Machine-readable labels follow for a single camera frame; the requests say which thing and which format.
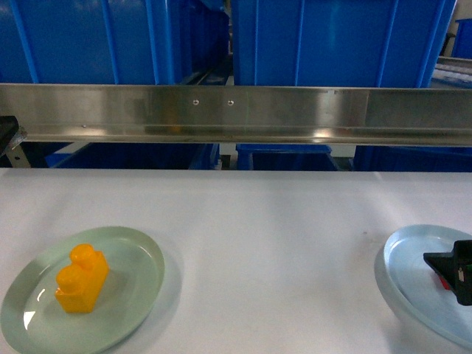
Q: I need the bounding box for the stainless steel shelf rail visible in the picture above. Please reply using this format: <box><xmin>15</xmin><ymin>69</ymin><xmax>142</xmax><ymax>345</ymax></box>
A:
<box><xmin>1</xmin><ymin>84</ymin><xmax>471</xmax><ymax>147</ymax></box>

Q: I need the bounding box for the blue bin under shelf left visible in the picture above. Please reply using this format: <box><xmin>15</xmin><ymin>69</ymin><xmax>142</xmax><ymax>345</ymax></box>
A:
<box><xmin>46</xmin><ymin>143</ymin><xmax>220</xmax><ymax>170</ymax></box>

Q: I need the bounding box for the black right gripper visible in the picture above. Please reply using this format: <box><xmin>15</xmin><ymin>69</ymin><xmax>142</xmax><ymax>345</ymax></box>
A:
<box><xmin>423</xmin><ymin>240</ymin><xmax>471</xmax><ymax>305</ymax></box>

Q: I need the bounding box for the red toy block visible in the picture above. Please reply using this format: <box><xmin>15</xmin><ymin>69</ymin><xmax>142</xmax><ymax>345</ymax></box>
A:
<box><xmin>439</xmin><ymin>277</ymin><xmax>451</xmax><ymax>291</ymax></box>

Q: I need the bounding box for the light blue plate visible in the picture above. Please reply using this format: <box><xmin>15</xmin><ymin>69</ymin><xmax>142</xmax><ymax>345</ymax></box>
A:
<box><xmin>382</xmin><ymin>225</ymin><xmax>471</xmax><ymax>349</ymax></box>

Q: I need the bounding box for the light green plate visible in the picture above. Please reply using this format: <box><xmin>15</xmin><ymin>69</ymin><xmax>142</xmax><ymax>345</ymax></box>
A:
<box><xmin>1</xmin><ymin>226</ymin><xmax>165</xmax><ymax>353</ymax></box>

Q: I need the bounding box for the blue bin far right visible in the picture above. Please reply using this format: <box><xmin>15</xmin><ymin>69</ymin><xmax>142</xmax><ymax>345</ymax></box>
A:
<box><xmin>451</xmin><ymin>18</ymin><xmax>472</xmax><ymax>59</ymax></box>

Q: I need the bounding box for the large blue bin centre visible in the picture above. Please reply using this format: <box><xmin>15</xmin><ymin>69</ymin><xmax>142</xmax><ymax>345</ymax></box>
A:
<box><xmin>232</xmin><ymin>1</ymin><xmax>456</xmax><ymax>88</ymax></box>

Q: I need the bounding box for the large blue bin left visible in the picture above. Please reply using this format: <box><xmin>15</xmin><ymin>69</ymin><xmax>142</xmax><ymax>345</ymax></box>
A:
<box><xmin>1</xmin><ymin>1</ymin><xmax>229</xmax><ymax>85</ymax></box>

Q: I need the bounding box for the blue bin under shelf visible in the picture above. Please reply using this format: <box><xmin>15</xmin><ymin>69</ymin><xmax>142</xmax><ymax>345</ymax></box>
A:
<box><xmin>352</xmin><ymin>146</ymin><xmax>471</xmax><ymax>173</ymax></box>
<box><xmin>46</xmin><ymin>143</ymin><xmax>220</xmax><ymax>170</ymax></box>
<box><xmin>236</xmin><ymin>144</ymin><xmax>339</xmax><ymax>171</ymax></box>

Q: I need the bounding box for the blue bin under shelf centre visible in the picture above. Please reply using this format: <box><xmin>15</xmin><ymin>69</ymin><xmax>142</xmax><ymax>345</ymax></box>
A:
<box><xmin>236</xmin><ymin>144</ymin><xmax>339</xmax><ymax>171</ymax></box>

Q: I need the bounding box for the roller conveyor track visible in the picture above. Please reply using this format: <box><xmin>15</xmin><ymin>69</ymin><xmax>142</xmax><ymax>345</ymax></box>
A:
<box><xmin>431</xmin><ymin>56</ymin><xmax>471</xmax><ymax>89</ymax></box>

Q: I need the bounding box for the large blue bin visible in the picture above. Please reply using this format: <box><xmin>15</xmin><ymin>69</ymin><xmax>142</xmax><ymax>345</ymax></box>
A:
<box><xmin>232</xmin><ymin>1</ymin><xmax>456</xmax><ymax>88</ymax></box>
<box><xmin>1</xmin><ymin>1</ymin><xmax>229</xmax><ymax>85</ymax></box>

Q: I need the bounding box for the yellow toy block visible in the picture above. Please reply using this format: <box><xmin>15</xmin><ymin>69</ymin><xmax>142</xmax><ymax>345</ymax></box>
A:
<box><xmin>55</xmin><ymin>243</ymin><xmax>109</xmax><ymax>313</ymax></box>

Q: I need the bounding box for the blue bin under shelf right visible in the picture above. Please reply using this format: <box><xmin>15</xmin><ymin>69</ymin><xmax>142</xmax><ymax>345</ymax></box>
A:
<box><xmin>352</xmin><ymin>146</ymin><xmax>471</xmax><ymax>173</ymax></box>

